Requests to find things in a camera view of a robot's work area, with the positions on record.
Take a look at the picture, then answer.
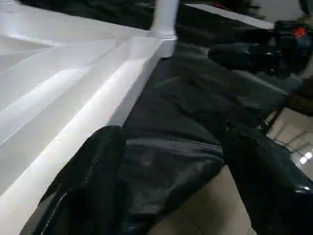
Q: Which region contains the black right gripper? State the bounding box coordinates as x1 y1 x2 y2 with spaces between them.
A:
208 20 313 79

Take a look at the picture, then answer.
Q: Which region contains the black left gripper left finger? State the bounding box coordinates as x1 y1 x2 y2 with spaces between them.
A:
20 125 127 235

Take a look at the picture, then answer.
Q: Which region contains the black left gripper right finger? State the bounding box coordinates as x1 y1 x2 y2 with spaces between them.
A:
223 125 313 235

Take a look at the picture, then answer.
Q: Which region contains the white plastic table leg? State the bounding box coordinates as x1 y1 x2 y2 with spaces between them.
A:
150 0 180 40

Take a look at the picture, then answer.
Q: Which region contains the white flat sheet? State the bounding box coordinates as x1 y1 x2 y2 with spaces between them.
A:
183 2 274 30

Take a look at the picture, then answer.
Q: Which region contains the black plastic mat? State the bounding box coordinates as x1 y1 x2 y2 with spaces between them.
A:
20 0 306 235

